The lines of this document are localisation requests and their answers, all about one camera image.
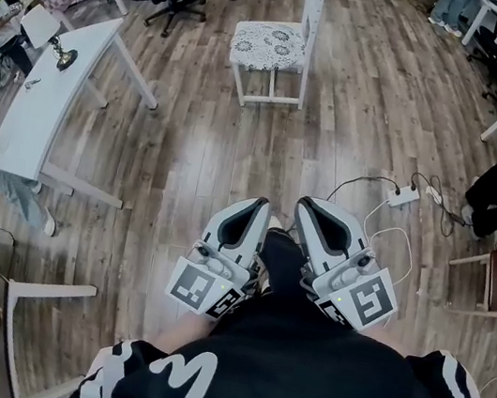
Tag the white rectangular table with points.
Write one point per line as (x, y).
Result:
(50, 110)

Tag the floral white cushion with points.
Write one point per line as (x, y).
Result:
(268, 44)

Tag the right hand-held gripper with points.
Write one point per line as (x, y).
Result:
(371, 301)

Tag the person's right forearm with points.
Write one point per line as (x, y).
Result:
(388, 339)

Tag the white power adapter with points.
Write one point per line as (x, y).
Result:
(434, 194)

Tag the white power strip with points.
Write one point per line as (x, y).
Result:
(402, 196)

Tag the person's light sneaker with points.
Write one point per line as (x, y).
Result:
(275, 224)

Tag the person's black trousers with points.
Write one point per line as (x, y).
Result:
(282, 261)

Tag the brass lamp white shade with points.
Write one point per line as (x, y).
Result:
(38, 26)

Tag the white wooden chair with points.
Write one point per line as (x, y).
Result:
(313, 9)

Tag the small black device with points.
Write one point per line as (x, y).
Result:
(32, 83)

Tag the person's black printed shirt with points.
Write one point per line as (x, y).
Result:
(292, 382)

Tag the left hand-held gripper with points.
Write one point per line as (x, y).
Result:
(195, 286)

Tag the person's left forearm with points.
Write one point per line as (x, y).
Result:
(178, 338)

